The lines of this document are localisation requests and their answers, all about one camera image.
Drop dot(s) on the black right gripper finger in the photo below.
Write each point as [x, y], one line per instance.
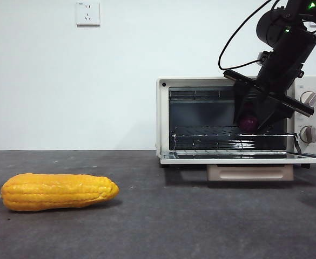
[240, 99]
[272, 110]

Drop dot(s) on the cream Toshiba toaster oven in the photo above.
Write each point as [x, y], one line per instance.
[311, 149]

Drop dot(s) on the purple eggplant with green stem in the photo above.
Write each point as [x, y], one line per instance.
[248, 124]

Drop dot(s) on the round beige oven knob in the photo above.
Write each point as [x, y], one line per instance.
[310, 97]
[308, 134]

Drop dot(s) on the yellow corn cob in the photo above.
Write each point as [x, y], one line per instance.
[57, 193]

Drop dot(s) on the white wall socket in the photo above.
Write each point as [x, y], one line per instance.
[88, 14]

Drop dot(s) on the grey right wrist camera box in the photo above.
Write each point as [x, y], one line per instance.
[261, 56]

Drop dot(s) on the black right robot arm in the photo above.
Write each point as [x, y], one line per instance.
[268, 27]

